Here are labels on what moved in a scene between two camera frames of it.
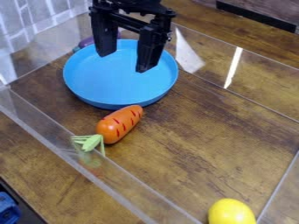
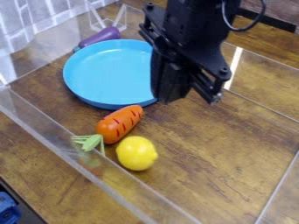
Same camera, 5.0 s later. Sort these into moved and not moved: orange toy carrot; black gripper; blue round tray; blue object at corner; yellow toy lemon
Moved: black gripper; yellow toy lemon
Not moved: blue round tray; blue object at corner; orange toy carrot
